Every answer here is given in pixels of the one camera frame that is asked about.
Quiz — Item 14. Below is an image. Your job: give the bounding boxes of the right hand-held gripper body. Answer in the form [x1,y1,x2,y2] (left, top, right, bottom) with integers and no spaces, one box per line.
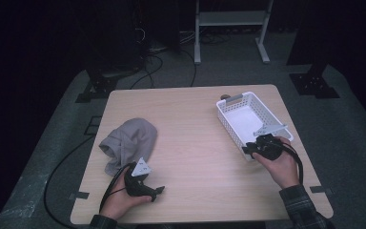
[252,123,290,161]

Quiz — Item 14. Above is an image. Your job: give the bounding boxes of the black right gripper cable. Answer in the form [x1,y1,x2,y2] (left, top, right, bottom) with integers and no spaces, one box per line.
[277,141,304,186]

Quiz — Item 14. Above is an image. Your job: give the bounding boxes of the tangle of black floor cables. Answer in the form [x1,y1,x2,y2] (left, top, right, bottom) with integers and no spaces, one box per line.
[130,28,233,90]

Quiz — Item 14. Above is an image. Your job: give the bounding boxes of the white metal stand frame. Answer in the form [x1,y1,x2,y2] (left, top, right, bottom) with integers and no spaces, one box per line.
[193,0,275,66]

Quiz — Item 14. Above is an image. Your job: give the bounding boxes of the white plastic basket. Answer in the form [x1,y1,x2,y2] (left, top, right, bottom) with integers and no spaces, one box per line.
[215,91,295,162]

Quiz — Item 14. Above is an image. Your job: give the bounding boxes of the person's right hand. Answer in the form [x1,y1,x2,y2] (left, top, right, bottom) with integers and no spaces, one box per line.
[252,136,300,190]

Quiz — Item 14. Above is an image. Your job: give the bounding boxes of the grey pants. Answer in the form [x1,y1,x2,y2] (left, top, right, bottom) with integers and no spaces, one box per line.
[98,117,158,177]

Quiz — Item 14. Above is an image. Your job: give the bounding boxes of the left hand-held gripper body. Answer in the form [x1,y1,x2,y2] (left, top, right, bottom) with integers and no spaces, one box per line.
[123,156,155,198]

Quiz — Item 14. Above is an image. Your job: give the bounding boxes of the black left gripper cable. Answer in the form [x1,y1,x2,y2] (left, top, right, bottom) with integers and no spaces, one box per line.
[98,162,135,214]

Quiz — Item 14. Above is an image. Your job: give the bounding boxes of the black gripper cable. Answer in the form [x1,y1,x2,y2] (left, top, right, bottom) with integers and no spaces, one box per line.
[277,141,304,186]
[98,162,135,214]

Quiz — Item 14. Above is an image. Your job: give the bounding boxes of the grey tape strip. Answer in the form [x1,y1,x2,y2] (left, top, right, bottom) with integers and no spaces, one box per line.
[68,191,91,200]
[309,185,334,196]

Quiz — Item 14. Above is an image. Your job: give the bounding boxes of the black stand base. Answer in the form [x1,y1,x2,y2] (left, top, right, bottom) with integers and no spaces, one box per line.
[289,63,341,99]
[74,71,120,104]

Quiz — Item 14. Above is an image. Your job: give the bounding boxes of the person's left hand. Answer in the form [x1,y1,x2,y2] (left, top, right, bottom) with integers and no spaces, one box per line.
[99,166,153,221]

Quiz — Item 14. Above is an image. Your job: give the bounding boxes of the black cable on floor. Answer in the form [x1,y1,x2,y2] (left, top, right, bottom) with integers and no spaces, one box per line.
[43,135,96,229]

